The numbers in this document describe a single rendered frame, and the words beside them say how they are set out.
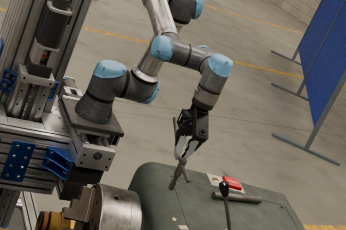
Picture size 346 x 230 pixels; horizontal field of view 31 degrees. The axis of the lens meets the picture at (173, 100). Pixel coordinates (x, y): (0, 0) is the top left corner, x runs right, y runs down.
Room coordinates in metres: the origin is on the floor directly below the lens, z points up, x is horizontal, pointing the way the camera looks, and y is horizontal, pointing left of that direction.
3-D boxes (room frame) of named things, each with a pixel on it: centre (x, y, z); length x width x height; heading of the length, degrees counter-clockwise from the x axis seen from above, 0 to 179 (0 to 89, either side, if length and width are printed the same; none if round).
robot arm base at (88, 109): (2.28, 0.27, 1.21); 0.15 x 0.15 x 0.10
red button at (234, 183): (2.00, -0.31, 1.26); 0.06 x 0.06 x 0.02; 20
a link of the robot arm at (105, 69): (2.29, 0.27, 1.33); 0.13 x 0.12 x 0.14; 115
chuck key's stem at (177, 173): (1.78, -0.11, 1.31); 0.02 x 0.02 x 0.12
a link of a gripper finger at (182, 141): (1.83, -0.07, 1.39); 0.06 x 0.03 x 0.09; 20
